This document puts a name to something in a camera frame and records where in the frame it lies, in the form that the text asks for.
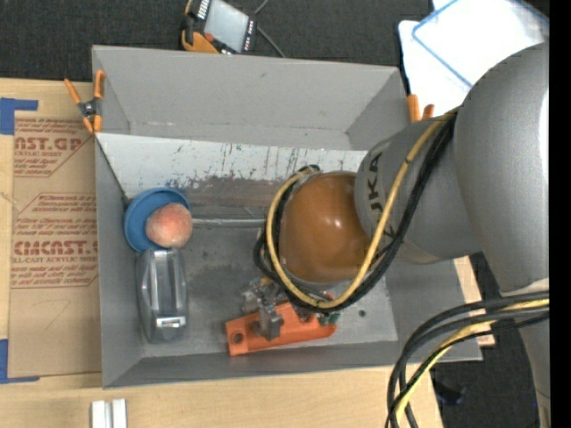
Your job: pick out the blue round bowl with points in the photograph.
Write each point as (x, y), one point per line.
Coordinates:
(136, 221)

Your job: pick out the grey metal bin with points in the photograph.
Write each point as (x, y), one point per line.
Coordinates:
(214, 101)

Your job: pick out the orange flat tool block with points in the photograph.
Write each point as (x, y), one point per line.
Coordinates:
(294, 331)

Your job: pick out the pink-orange peach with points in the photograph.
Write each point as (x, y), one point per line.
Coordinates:
(169, 225)

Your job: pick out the brown cardboard board, red print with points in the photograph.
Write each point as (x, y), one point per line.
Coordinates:
(53, 221)

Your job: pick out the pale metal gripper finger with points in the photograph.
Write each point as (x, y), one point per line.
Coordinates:
(253, 296)
(268, 324)

